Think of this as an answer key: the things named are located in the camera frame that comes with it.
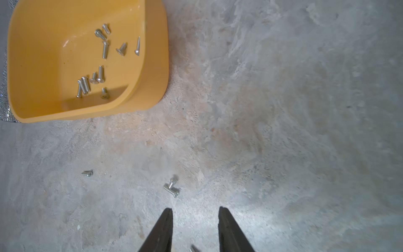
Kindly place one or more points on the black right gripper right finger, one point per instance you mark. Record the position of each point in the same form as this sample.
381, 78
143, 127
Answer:
231, 237

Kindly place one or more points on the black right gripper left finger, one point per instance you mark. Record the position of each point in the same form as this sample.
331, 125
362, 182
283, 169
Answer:
160, 237

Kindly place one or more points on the yellow plastic storage box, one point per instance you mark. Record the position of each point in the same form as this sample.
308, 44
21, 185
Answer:
51, 45

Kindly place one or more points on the silver screw in box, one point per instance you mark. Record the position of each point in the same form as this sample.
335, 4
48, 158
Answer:
86, 84
98, 33
100, 78
106, 28
93, 79
138, 44
105, 49
122, 50
105, 94
82, 86
79, 92

